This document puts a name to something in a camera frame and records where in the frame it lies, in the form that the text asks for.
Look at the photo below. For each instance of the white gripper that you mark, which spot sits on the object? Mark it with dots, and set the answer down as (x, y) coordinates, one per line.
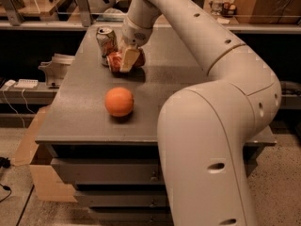
(135, 35)

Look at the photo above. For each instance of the crushed red coke can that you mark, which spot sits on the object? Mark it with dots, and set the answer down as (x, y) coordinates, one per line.
(114, 60)

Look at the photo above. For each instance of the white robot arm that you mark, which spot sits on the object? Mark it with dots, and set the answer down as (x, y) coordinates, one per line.
(202, 129)

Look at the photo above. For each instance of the green white 7up can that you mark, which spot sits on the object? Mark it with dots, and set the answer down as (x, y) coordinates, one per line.
(107, 41)

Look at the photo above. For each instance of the orange fruit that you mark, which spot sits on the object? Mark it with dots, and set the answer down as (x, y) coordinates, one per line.
(119, 102)

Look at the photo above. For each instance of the clear plastic bottle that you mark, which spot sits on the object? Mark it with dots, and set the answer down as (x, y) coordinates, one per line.
(217, 7)

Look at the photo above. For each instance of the white power strip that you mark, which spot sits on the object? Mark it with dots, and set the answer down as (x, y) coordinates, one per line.
(26, 84)

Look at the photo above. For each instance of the cardboard box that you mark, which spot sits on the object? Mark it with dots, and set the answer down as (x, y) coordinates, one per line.
(49, 187)

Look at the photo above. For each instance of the grey metal bracket part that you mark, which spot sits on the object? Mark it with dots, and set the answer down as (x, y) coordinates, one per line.
(56, 69)

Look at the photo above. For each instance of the metal railing frame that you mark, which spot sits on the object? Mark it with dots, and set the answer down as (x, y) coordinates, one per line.
(45, 15)

